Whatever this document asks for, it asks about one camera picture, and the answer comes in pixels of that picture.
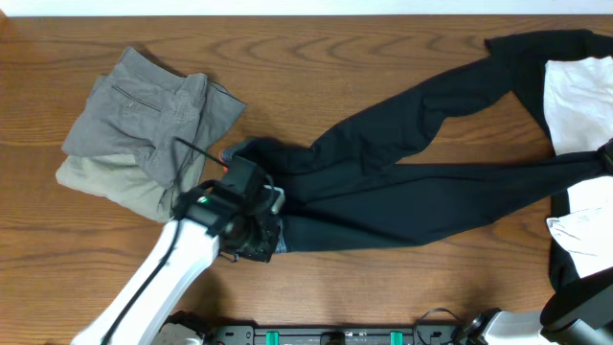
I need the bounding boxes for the black leggings with red waistband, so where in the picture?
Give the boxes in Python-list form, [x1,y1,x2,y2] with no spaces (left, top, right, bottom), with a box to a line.
[222,57,611,252]

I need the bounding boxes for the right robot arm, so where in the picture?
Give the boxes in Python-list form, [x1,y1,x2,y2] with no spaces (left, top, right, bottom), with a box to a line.
[460,142,612,344]

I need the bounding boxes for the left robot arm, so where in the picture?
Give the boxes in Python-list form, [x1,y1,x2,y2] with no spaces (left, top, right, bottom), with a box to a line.
[73,157,285,344]

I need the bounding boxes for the white shirt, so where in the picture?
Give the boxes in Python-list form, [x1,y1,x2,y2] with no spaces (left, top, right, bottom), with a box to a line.
[543,57,612,278]

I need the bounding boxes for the beige folded shorts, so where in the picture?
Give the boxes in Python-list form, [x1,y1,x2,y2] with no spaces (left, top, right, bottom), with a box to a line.
[56,153,205,222]

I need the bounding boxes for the grey folded shorts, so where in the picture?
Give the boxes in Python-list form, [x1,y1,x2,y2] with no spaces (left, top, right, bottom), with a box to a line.
[62,47,245,188]

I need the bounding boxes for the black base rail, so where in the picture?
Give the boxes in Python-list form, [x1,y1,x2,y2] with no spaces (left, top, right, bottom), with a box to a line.
[204,325,458,345]

